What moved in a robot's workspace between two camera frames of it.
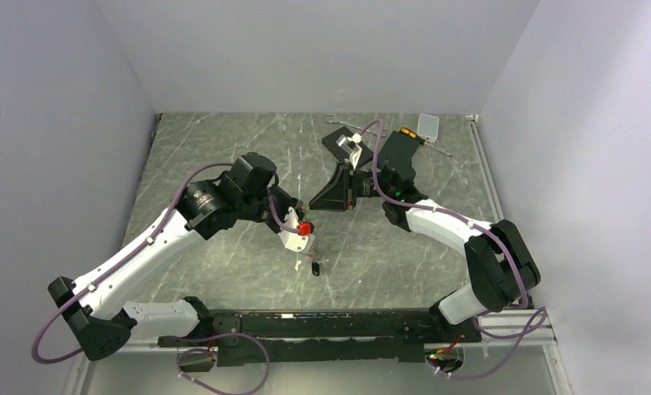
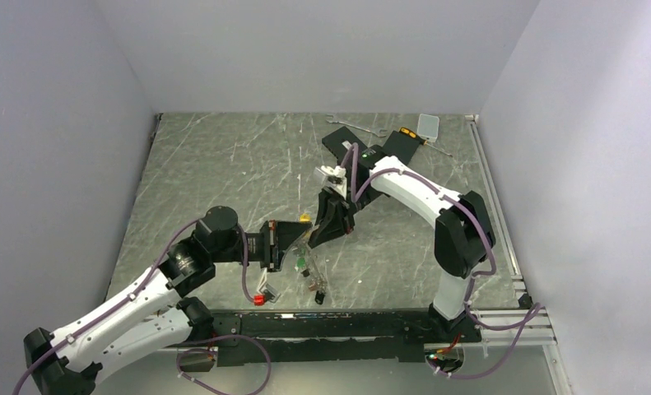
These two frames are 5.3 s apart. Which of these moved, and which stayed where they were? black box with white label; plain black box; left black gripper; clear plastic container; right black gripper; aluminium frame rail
Moved: right black gripper; left black gripper
Stayed: aluminium frame rail; plain black box; clear plastic container; black box with white label
